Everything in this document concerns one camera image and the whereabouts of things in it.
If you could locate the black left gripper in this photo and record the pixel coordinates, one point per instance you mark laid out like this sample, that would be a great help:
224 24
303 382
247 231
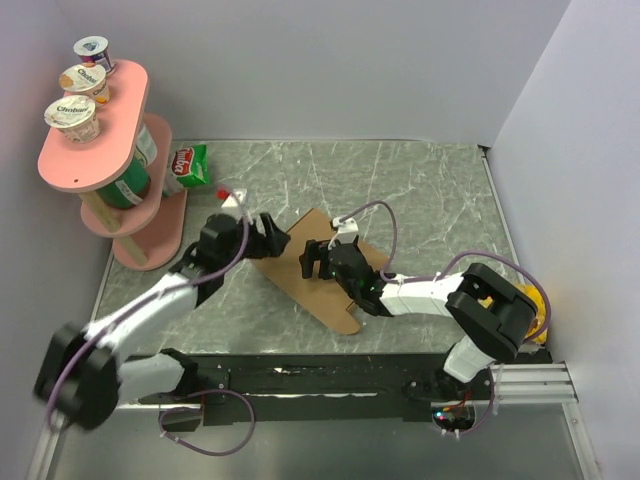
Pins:
269 245

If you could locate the brown cardboard paper box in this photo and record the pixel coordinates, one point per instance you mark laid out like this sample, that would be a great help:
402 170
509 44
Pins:
323 299

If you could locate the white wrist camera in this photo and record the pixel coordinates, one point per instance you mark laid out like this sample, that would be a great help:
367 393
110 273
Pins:
345 232
232 198

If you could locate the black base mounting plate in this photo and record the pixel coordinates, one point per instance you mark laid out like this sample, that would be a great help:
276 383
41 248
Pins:
284 387

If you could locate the white Chobani yogurt cup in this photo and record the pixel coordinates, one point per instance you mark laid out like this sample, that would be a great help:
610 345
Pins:
75 116

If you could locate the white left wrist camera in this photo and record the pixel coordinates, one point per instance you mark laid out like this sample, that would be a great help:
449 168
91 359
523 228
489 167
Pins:
232 198

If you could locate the blue white yogurt cup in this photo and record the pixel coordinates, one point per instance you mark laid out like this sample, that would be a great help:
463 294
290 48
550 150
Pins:
95 49

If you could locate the yellow Lays chips bag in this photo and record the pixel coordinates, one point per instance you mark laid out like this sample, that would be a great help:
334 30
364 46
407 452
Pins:
537 332

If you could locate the orange Chobani yogurt cup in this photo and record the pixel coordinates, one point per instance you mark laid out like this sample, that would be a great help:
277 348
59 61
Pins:
88 79

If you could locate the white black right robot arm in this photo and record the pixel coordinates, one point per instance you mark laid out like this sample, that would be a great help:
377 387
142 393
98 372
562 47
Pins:
493 313

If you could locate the small electronics board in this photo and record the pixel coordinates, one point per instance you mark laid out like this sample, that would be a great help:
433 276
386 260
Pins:
461 418

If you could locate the green red snack bag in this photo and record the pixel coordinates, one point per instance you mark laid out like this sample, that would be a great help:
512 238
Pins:
186 168

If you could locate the white green label container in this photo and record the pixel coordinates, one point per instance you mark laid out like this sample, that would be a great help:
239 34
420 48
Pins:
145 150

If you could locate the aluminium frame rail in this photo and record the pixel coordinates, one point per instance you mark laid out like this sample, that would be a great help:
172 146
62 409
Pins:
534 384

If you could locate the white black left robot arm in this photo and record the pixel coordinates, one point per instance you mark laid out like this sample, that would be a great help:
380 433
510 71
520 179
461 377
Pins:
87 371

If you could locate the green cylindrical can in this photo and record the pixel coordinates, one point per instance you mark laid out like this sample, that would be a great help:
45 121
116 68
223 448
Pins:
129 189

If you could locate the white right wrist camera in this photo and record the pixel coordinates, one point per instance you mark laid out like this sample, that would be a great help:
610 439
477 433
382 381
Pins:
345 232

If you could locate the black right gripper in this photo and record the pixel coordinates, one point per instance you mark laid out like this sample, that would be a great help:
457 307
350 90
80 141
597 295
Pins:
316 251

